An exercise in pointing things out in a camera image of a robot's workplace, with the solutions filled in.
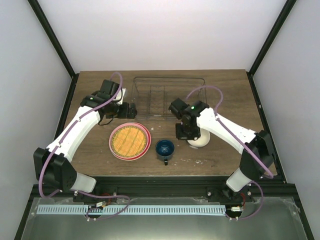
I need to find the black wire dish rack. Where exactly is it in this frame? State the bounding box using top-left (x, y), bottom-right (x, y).
top-left (131, 76), bottom-right (206, 121)

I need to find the pink red plate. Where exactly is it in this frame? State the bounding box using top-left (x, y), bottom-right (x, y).
top-left (108, 122), bottom-right (152, 161)

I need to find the white bowl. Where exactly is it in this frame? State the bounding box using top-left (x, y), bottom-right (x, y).
top-left (187, 128), bottom-right (211, 149)

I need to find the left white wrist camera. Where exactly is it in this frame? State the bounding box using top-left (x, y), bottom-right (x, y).
top-left (112, 87), bottom-right (127, 105)

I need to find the light blue slotted strip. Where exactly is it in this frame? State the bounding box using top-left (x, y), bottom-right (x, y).
top-left (36, 204), bottom-right (226, 216)

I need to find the orange woven plate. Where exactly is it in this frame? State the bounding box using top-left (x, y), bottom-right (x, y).
top-left (110, 125), bottom-right (147, 159)

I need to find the dark blue mug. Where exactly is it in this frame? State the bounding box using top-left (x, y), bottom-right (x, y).
top-left (155, 139), bottom-right (175, 166)

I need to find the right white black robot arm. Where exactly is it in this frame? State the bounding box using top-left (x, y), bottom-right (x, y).
top-left (168, 98), bottom-right (276, 202)

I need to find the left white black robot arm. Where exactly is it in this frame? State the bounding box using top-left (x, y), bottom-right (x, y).
top-left (33, 79), bottom-right (137, 202)

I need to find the black aluminium frame rail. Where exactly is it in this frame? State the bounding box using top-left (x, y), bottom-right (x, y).
top-left (29, 174), bottom-right (298, 201)

